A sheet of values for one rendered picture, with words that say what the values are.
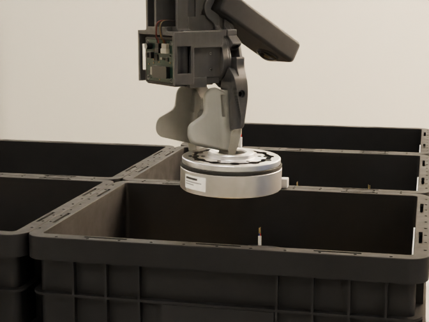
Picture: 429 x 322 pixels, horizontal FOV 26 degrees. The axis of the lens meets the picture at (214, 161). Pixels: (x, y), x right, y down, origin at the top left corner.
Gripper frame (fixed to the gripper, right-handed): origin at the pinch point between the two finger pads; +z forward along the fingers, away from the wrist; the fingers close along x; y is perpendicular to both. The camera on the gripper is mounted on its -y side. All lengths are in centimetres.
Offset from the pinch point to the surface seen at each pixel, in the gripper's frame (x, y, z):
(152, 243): 3.8, 10.0, 6.5
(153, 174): -33.0, -11.7, 7.9
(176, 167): -41.5, -20.9, 9.2
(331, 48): -229, -216, 6
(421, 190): 0.8, -30.3, 6.7
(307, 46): -235, -208, 5
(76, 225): -12.6, 10.2, 8.1
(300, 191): -7.7, -18.0, 6.8
